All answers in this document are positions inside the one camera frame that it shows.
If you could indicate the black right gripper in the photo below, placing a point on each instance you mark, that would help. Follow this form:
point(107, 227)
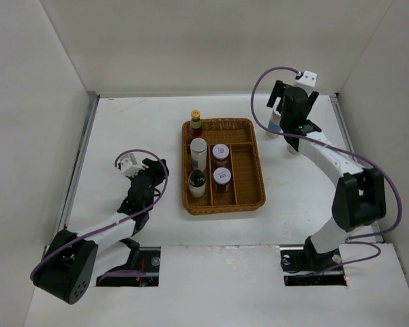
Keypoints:
point(277, 92)

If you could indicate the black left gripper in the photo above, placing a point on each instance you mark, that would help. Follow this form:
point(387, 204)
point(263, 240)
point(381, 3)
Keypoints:
point(156, 170)

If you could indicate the silver lid blue label bottle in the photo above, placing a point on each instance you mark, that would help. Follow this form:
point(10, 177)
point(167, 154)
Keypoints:
point(274, 124)

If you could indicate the grey lid salt grinder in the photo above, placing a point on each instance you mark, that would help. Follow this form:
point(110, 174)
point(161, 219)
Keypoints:
point(292, 150)

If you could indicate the black cap pepper grinder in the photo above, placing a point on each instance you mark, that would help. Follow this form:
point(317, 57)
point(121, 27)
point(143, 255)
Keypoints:
point(197, 183)

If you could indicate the silver lid white spice bottle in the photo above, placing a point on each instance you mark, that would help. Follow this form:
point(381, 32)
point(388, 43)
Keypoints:
point(198, 151)

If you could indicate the red sauce bottle yellow cap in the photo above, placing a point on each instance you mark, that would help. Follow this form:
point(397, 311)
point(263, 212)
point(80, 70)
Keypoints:
point(196, 128)

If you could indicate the small jar red label lid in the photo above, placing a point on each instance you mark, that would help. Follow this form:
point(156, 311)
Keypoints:
point(220, 154)

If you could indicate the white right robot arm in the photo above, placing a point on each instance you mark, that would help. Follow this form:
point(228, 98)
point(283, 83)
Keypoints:
point(359, 198)

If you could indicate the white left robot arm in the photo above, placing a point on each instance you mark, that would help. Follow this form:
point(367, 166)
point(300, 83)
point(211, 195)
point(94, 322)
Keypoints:
point(67, 267)

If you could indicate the brown wicker divided basket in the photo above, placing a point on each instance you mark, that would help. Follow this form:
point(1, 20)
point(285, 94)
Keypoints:
point(246, 187)

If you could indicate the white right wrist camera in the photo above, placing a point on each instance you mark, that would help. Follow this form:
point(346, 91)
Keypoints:
point(306, 81)

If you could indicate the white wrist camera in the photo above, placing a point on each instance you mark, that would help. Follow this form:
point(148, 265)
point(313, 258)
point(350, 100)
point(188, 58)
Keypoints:
point(306, 81)
point(129, 166)

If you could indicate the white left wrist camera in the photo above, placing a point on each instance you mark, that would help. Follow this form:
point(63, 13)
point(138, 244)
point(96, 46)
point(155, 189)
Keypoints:
point(129, 166)

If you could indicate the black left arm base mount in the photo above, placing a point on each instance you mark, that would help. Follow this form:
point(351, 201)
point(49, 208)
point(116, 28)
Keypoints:
point(141, 269)

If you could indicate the metal table edge rail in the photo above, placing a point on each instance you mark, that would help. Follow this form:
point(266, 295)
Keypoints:
point(79, 160)

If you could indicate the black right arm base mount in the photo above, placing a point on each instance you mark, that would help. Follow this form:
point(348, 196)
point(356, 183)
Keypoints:
point(300, 271)

